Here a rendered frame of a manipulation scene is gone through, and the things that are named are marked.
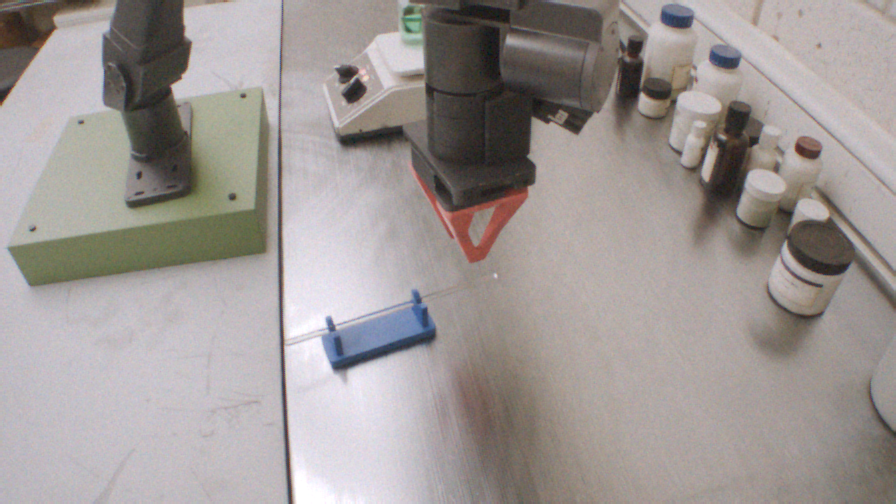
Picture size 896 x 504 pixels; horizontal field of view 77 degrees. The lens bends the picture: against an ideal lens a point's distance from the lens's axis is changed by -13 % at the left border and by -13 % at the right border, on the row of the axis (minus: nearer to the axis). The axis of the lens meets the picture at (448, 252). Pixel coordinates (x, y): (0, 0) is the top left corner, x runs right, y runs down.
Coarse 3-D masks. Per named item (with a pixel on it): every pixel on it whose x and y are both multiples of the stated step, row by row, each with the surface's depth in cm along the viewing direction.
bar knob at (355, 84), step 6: (354, 78) 80; (348, 84) 80; (354, 84) 80; (360, 84) 80; (342, 90) 80; (348, 90) 80; (354, 90) 80; (360, 90) 80; (366, 90) 80; (348, 96) 80; (354, 96) 80; (360, 96) 80; (348, 102) 81
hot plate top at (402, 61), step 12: (384, 36) 85; (396, 36) 85; (384, 48) 82; (396, 48) 82; (408, 48) 82; (420, 48) 82; (396, 60) 80; (408, 60) 79; (420, 60) 79; (396, 72) 78; (408, 72) 78; (420, 72) 78
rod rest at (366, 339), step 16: (416, 288) 57; (384, 320) 58; (400, 320) 58; (416, 320) 58; (432, 320) 58; (336, 336) 53; (352, 336) 57; (368, 336) 57; (384, 336) 57; (400, 336) 57; (416, 336) 57; (336, 352) 55; (352, 352) 55; (368, 352) 56
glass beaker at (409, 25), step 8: (400, 0) 78; (400, 8) 79; (408, 8) 78; (416, 8) 78; (400, 16) 80; (408, 16) 79; (416, 16) 79; (400, 24) 81; (408, 24) 80; (416, 24) 79; (400, 32) 81; (408, 32) 80; (416, 32) 80; (400, 40) 82; (408, 40) 81; (416, 40) 81; (416, 48) 82
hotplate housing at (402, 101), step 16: (384, 64) 83; (384, 80) 80; (400, 80) 79; (416, 80) 79; (384, 96) 78; (400, 96) 79; (416, 96) 80; (352, 112) 79; (368, 112) 79; (384, 112) 80; (400, 112) 81; (416, 112) 81; (336, 128) 80; (352, 128) 80; (368, 128) 81; (384, 128) 82; (400, 128) 83
